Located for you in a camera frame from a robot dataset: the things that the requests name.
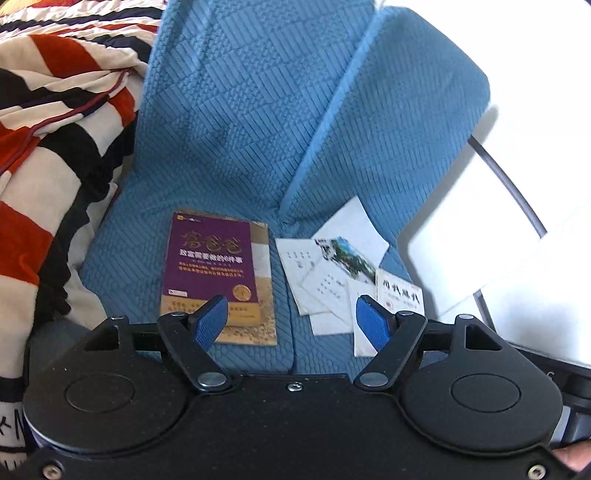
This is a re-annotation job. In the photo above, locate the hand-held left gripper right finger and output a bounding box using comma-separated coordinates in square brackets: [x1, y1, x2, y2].
[353, 294, 511, 394]

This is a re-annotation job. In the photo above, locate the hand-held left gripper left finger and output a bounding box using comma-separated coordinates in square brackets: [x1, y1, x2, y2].
[81, 295, 241, 394]

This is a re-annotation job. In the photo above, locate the white paper booklet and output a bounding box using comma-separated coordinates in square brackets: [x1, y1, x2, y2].
[314, 195, 391, 273]
[308, 309, 356, 336]

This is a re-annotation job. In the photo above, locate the small booklet with black calligraphy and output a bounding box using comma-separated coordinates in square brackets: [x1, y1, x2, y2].
[375, 269, 424, 319]

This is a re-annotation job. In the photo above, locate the gold patterned book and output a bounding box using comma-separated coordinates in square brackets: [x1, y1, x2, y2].
[175, 217, 279, 346]

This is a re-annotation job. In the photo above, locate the purple book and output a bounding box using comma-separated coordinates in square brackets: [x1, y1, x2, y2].
[159, 211, 266, 335]

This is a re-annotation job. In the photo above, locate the white notebook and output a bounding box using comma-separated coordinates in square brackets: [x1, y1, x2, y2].
[276, 237, 324, 317]

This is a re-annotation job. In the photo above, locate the person's right hand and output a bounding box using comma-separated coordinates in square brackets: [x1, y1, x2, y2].
[553, 443, 591, 472]

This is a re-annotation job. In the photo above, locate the blue textured chair cover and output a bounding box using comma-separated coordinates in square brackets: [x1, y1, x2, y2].
[81, 0, 490, 374]

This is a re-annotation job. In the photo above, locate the red black white striped blanket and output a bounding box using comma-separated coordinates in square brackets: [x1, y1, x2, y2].
[0, 0, 162, 467]

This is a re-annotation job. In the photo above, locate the dark curved chair frame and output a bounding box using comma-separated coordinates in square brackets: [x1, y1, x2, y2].
[467, 136, 548, 236]

